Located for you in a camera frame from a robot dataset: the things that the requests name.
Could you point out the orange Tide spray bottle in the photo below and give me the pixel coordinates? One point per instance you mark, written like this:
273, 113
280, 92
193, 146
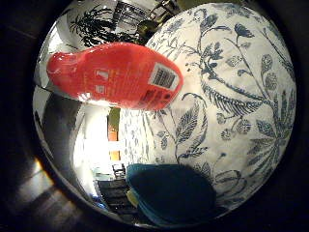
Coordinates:
116, 75

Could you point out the dark blue striped cloth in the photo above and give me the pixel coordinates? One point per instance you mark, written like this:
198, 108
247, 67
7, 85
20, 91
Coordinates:
170, 193

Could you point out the blue floral white tablecloth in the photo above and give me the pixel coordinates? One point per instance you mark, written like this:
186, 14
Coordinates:
231, 96

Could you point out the black shelf unit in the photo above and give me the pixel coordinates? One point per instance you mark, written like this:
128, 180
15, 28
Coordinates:
114, 196

